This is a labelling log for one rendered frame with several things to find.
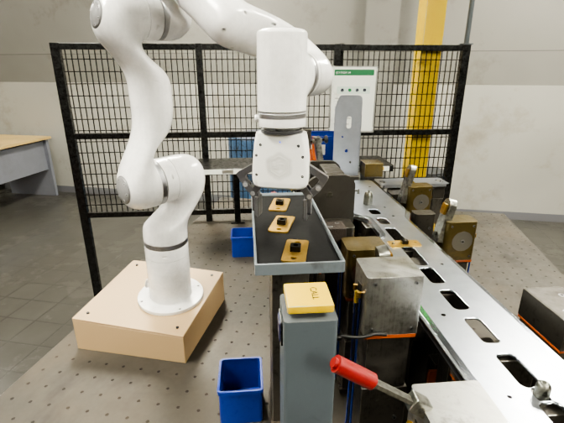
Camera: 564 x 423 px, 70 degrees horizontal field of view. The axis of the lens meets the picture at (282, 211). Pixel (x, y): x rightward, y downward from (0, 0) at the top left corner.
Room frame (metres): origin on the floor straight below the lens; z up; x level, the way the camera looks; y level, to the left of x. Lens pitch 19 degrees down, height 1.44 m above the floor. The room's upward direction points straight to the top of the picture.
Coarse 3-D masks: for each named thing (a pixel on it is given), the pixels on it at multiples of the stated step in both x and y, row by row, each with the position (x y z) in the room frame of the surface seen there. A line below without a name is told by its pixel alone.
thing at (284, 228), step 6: (276, 216) 0.76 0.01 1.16; (282, 216) 0.76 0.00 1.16; (288, 216) 0.76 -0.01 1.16; (276, 222) 0.72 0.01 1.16; (282, 222) 0.71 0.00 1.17; (288, 222) 0.72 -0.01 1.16; (270, 228) 0.69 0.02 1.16; (276, 228) 0.69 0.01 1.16; (282, 228) 0.69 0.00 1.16; (288, 228) 0.69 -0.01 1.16
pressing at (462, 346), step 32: (384, 192) 1.46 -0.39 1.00; (384, 224) 1.13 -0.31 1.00; (448, 256) 0.92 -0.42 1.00; (448, 288) 0.75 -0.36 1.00; (480, 288) 0.75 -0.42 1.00; (448, 320) 0.64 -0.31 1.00; (480, 320) 0.64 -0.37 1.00; (512, 320) 0.64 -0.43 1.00; (448, 352) 0.54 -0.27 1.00; (480, 352) 0.55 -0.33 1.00; (512, 352) 0.55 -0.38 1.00; (544, 352) 0.55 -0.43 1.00; (512, 384) 0.48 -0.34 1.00; (512, 416) 0.42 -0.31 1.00; (544, 416) 0.42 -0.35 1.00
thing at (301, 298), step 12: (288, 288) 0.48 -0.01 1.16; (300, 288) 0.48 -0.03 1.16; (312, 288) 0.48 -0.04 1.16; (324, 288) 0.48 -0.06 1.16; (288, 300) 0.45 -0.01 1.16; (300, 300) 0.45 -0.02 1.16; (312, 300) 0.45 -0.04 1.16; (324, 300) 0.45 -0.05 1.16; (288, 312) 0.44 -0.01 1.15; (300, 312) 0.44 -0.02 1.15; (312, 312) 0.44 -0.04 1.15
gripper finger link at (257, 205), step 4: (244, 184) 0.72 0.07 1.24; (248, 184) 0.72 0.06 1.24; (252, 184) 0.73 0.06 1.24; (248, 188) 0.72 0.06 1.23; (252, 188) 0.72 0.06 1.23; (260, 192) 0.74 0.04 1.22; (252, 196) 0.72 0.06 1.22; (256, 196) 0.71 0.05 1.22; (260, 196) 0.73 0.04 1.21; (252, 200) 0.72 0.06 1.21; (256, 200) 0.71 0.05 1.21; (260, 200) 0.73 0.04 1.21; (252, 204) 0.72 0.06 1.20; (256, 204) 0.71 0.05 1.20; (260, 204) 0.73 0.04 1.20; (256, 208) 0.71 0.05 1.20; (260, 208) 0.73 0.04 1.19; (256, 212) 0.71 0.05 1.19; (260, 212) 0.73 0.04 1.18; (256, 216) 0.71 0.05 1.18
